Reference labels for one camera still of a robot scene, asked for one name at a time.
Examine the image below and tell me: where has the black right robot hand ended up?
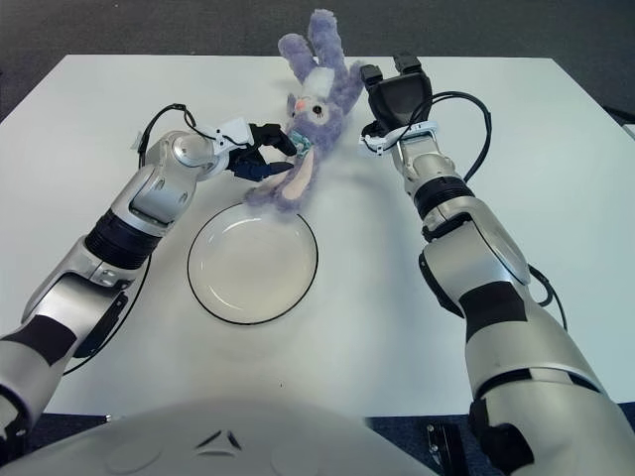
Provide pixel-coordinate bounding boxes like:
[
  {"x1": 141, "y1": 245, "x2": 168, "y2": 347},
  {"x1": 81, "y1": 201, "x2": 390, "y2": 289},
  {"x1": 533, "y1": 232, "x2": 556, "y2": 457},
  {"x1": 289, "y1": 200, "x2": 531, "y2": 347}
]
[{"x1": 359, "y1": 52, "x2": 433, "y2": 140}]

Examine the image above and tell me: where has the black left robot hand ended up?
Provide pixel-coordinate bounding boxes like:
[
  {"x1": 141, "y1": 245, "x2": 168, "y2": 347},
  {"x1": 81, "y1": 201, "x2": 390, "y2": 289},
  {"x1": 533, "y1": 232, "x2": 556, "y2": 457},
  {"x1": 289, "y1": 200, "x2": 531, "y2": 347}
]
[{"x1": 228, "y1": 122, "x2": 299, "y2": 182}]

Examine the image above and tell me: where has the purple plush bunny doll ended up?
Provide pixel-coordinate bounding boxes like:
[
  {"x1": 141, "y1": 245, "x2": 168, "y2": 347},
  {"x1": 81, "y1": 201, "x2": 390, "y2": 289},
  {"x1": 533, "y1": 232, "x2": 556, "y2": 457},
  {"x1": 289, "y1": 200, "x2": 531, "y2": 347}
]
[{"x1": 242, "y1": 10, "x2": 366, "y2": 213}]

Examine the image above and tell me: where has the white plate with black rim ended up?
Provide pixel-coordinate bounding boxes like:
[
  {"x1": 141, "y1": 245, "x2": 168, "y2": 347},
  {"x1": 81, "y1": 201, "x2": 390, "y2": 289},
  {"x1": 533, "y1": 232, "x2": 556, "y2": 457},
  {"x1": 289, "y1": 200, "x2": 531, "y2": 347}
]
[{"x1": 187, "y1": 202, "x2": 319, "y2": 326}]

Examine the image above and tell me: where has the grey robot torso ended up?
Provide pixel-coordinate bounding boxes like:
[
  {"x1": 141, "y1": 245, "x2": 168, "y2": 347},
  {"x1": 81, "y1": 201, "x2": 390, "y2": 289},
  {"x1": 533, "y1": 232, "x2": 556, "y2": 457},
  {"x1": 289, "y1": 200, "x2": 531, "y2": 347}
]
[{"x1": 0, "y1": 396, "x2": 438, "y2": 476}]

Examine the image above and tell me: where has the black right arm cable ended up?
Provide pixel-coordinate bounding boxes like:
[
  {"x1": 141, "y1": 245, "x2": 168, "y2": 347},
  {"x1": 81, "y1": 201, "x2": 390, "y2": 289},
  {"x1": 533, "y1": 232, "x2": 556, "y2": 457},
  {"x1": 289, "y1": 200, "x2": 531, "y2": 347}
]
[{"x1": 406, "y1": 90, "x2": 568, "y2": 331}]

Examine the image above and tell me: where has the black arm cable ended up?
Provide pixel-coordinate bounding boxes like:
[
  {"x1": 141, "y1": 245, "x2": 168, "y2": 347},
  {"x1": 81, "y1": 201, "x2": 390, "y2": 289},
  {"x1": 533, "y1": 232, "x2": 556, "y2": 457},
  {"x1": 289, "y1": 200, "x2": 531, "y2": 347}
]
[
  {"x1": 406, "y1": 90, "x2": 568, "y2": 331},
  {"x1": 63, "y1": 102, "x2": 222, "y2": 376}
]

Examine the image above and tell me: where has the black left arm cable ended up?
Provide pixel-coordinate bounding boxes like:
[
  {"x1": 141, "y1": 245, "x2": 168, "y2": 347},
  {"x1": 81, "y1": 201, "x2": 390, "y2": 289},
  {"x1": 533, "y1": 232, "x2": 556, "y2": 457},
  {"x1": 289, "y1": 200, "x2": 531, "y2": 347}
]
[{"x1": 63, "y1": 102, "x2": 222, "y2": 376}]

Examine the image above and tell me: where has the black metal bracket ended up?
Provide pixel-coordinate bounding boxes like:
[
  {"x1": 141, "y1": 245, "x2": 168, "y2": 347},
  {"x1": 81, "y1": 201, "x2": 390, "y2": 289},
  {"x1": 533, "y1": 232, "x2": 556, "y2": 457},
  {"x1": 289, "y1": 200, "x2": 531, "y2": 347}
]
[{"x1": 425, "y1": 422, "x2": 465, "y2": 470}]

